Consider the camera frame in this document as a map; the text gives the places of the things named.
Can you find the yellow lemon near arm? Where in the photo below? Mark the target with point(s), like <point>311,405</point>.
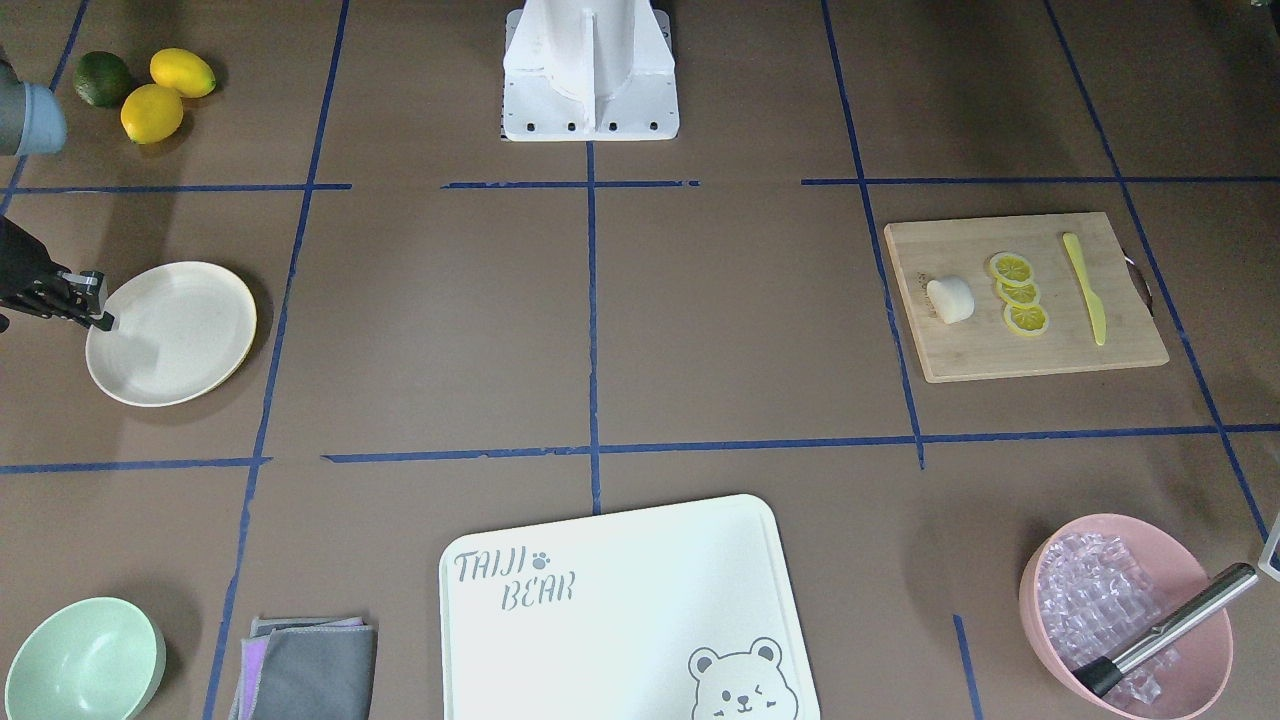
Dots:
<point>152,113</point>

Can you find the folded grey cloth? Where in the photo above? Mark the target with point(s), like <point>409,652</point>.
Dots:
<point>306,668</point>

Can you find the lemon slice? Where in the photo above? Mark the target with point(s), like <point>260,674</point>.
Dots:
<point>1011,268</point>
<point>1029,321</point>
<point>1019,295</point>

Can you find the metal board handle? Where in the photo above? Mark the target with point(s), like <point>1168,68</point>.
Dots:
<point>1141,283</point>

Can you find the lemon slice top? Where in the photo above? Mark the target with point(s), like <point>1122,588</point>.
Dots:
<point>1011,268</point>

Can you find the green lime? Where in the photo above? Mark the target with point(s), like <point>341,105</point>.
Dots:
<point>102,79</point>

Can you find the yellow lemon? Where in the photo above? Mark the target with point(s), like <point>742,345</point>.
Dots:
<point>184,71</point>

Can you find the white bear tray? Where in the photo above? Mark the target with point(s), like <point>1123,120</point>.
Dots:
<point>683,611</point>

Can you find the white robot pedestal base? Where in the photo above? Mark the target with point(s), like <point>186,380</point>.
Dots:
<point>589,71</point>

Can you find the mint green bowl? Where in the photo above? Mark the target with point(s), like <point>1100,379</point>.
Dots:
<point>100,658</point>

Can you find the lemon slice bottom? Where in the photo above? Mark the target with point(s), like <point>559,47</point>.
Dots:
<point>1029,321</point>

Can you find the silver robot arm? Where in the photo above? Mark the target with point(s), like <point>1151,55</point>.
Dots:
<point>31,123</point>

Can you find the clear ice cubes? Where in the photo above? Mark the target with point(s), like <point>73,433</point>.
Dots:
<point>1093,595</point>

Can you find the cream round plate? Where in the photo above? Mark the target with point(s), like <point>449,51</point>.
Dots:
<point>180,330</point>

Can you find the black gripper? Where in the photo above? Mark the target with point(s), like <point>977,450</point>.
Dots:
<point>20,268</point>

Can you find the wooden cutting board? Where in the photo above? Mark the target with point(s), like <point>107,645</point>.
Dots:
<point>982,347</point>

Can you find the pink bowl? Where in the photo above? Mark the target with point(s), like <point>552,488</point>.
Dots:
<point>1180,683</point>

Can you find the yellow plastic knife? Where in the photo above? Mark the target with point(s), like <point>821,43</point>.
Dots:
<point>1094,306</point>

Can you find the lemon slice middle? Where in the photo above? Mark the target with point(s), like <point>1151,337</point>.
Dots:
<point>1019,295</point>

